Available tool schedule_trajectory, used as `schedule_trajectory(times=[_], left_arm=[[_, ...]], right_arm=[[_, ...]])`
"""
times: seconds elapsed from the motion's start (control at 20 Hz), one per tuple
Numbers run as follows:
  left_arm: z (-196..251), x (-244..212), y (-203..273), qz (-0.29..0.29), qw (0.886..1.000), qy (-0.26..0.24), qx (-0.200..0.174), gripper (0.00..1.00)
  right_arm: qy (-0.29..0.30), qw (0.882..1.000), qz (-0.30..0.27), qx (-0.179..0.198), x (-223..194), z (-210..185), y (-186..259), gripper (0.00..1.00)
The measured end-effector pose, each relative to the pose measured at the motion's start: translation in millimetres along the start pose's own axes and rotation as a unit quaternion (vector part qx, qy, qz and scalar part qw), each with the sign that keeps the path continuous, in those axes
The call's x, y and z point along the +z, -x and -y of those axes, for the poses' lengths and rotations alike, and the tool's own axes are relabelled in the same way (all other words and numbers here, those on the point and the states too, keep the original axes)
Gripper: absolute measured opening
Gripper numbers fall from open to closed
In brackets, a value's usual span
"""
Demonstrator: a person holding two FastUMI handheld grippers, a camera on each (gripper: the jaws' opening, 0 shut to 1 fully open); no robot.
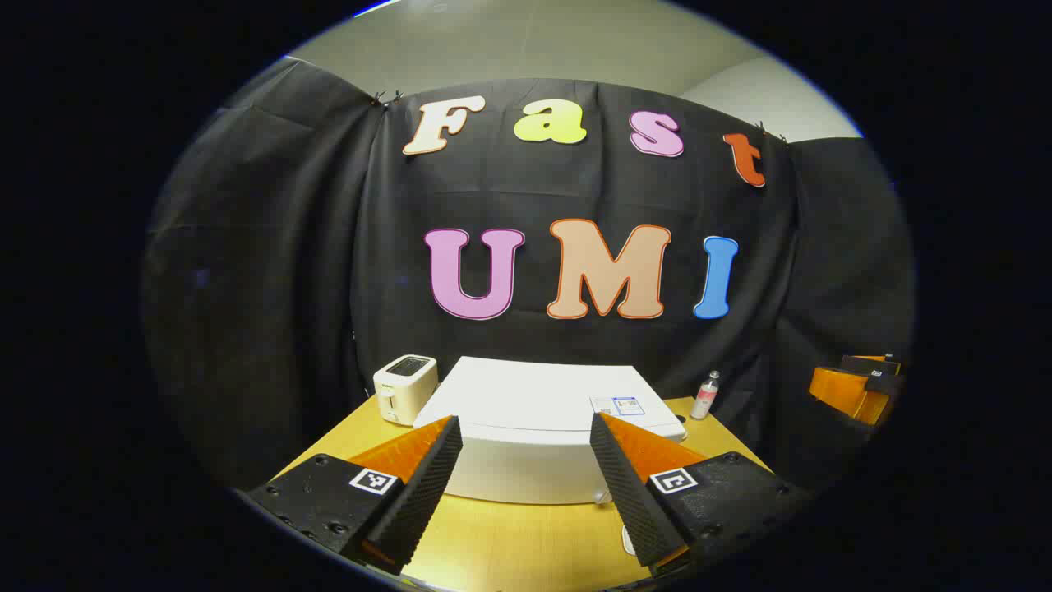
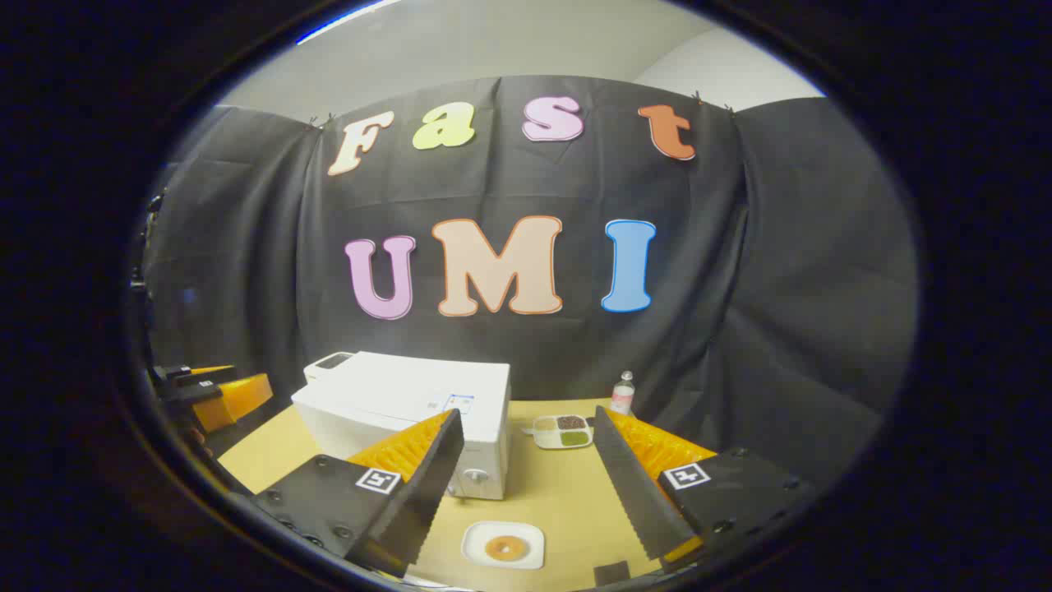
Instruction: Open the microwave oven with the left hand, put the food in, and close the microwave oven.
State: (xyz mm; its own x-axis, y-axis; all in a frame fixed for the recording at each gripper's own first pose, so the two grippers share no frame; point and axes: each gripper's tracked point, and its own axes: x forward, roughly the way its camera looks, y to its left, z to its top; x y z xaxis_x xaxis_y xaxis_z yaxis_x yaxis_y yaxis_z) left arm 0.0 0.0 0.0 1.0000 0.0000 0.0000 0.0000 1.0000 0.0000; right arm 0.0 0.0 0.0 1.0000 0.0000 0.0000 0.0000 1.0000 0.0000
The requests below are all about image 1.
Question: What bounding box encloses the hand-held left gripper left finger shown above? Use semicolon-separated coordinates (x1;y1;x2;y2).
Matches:
245;415;464;576

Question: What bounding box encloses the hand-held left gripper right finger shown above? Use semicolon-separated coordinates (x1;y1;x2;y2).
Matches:
589;412;814;578

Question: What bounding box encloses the white microwave oven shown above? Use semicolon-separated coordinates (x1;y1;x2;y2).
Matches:
413;355;688;505

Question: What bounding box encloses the white toaster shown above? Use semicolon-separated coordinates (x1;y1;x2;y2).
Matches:
373;354;439;427

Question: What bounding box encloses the small clear pink-label bottle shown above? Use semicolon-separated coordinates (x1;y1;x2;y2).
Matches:
690;370;722;421

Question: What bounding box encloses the black backdrop cloth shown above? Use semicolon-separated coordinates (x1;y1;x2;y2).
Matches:
140;56;917;494

